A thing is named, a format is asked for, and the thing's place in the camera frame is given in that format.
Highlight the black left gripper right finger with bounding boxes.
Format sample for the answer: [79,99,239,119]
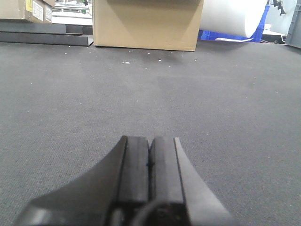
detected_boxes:
[150,137,233,226]

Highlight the grey plastic crate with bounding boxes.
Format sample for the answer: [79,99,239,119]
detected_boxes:
[285,0,301,48]

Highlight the cardboard box with labels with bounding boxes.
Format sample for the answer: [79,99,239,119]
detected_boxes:
[0,0,55,24]

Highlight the large brown cardboard box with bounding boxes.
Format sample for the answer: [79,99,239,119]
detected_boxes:
[92,0,204,51]

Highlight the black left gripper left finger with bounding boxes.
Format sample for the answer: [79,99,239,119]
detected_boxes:
[15,136,149,226]

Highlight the black fabric table mat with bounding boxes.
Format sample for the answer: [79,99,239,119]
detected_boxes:
[0,41,301,226]

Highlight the blue plastic crate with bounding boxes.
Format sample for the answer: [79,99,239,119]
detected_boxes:
[198,5,270,42]

